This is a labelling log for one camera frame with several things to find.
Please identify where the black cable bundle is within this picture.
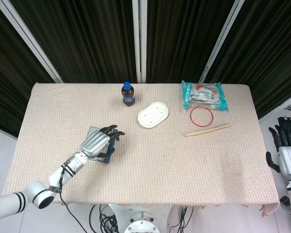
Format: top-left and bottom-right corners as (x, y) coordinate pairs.
(171, 205), (194, 233)
(89, 203), (119, 233)

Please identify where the cola bottle with blue cap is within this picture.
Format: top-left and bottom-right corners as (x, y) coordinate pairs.
(121, 81), (136, 108)

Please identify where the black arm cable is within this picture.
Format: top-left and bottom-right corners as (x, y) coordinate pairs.
(58, 165), (88, 233)

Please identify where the blue glasses case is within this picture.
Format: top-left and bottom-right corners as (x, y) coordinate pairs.
(86, 126), (119, 165)

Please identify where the beige waffle tablecloth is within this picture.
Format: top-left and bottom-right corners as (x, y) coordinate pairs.
(2, 82), (281, 216)

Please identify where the teal snack bag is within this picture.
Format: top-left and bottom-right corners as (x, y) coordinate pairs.
(181, 80), (229, 111)

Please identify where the wooden stick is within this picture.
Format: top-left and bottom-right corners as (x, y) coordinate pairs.
(184, 123), (232, 137)

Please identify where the red rubber ring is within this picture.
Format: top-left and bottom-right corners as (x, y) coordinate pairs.
(190, 106), (214, 127)

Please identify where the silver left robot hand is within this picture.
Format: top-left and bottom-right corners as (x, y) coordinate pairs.
(80, 125), (126, 158)

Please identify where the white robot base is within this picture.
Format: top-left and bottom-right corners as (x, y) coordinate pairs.
(109, 203), (182, 233)

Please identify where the black pleated curtain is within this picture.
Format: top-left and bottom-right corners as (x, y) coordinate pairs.
(0, 0), (291, 138)

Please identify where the white frame post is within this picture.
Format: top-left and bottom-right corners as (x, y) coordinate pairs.
(132, 0), (148, 83)
(198, 0), (245, 83)
(0, 0), (64, 83)

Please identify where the white oval plastic tray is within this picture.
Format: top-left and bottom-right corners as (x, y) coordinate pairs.
(137, 101), (170, 129)

